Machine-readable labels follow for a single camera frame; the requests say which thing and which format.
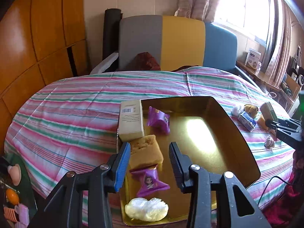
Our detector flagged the blue Tempo tissue pack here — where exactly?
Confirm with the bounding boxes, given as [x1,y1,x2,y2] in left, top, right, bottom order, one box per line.
[237,111,257,132]

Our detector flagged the white plastic bag wad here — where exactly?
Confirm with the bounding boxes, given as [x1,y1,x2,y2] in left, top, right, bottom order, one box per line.
[231,105,244,117]

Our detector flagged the green white small box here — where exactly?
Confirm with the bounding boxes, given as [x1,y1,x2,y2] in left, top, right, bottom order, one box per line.
[260,102,278,122]

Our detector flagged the yellow sponge block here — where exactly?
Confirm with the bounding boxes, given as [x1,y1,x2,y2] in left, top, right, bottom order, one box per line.
[257,114,269,130]

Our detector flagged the small grey crumpled object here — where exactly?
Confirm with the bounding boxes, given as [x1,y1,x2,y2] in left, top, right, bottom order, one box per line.
[264,135,275,149]

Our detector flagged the wooden side shelf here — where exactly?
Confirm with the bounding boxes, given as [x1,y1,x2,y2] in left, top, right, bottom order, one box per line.
[236,61,301,104]

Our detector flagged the purple snack packet near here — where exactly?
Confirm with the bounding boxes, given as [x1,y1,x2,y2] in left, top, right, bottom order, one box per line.
[129,165,170,197]

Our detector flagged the purple snack packet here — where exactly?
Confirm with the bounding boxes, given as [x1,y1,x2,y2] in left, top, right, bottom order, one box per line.
[129,165,170,197]
[147,106,170,134]

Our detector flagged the brown sponge block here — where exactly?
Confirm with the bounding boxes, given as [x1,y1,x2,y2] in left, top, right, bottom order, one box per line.
[129,135,164,170]

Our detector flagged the white plastic bag near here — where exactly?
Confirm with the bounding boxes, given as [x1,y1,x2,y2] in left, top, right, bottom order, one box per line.
[125,197,169,222]

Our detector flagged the gold metal tray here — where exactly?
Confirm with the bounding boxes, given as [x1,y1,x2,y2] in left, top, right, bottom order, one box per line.
[141,96,261,225]

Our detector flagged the beige cardboard box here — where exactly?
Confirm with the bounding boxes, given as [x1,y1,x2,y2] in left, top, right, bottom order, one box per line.
[118,99,145,142]

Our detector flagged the striped bed sheet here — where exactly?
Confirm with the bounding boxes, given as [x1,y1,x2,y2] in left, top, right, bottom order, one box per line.
[4,66,296,227]

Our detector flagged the purple snack packet far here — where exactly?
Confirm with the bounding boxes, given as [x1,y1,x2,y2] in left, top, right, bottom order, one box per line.
[147,106,170,134]

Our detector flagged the white box on shelf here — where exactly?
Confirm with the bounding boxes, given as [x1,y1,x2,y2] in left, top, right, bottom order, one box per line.
[245,48,261,70]

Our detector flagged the pink heart-shaped object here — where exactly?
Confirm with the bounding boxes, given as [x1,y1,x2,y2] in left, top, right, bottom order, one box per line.
[7,164,22,186]

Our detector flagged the pink comb items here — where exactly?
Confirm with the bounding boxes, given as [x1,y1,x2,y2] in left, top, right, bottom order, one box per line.
[4,203,30,228]

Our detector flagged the orange round toy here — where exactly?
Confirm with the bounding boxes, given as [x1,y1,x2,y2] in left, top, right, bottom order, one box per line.
[6,188,20,205]

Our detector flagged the white pillow edge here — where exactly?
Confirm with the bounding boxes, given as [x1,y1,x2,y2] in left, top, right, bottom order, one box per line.
[90,52,119,75]

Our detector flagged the dark red cloth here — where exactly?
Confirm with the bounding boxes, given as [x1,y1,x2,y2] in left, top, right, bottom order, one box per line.
[129,52,161,70]

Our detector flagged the grey yellow blue headboard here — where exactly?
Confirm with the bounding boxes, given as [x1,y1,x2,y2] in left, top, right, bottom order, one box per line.
[119,15,238,73]

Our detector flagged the wooden wardrobe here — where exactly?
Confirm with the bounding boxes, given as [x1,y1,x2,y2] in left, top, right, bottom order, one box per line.
[0,0,90,156]

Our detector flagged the black rolled mat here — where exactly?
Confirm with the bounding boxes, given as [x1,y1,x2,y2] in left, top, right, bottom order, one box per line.
[103,8,123,60]

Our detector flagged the black cable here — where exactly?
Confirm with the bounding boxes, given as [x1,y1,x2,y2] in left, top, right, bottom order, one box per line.
[257,175,295,207]

